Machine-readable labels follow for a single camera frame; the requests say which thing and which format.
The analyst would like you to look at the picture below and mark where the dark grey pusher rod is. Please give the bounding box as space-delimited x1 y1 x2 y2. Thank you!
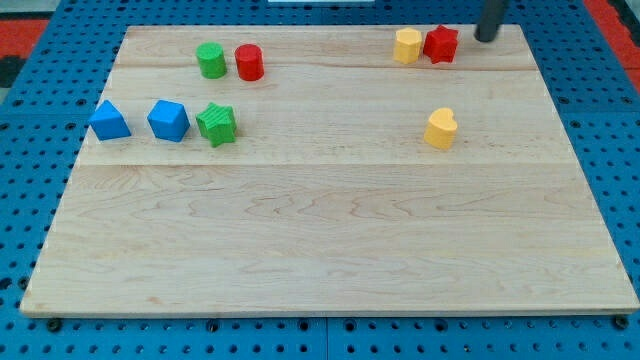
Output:
474 0 509 43

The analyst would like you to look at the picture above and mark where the yellow hexagon block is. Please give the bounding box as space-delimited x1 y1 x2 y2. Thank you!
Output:
393 27 422 64

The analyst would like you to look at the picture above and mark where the yellow heart block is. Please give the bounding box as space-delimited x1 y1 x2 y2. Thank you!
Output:
423 107 458 150

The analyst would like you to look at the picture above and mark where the red cylinder block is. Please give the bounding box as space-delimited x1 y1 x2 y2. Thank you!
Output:
234 44 264 81

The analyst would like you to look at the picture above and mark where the blue cube block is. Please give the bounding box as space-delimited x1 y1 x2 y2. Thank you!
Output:
147 100 190 142

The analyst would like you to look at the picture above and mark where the wooden board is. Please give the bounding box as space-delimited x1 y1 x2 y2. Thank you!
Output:
20 25 639 318

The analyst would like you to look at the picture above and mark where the green cylinder block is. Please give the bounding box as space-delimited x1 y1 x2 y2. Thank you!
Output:
196 42 227 79

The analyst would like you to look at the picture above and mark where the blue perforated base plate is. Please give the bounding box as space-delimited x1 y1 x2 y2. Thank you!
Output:
1 0 639 359

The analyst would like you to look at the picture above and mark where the blue triangle block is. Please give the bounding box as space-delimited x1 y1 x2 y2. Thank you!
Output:
89 100 131 141

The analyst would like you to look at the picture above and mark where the red star block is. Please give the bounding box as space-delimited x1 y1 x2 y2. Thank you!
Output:
423 25 459 64

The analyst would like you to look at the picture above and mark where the green star block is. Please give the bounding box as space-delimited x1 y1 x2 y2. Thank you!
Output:
196 103 237 148

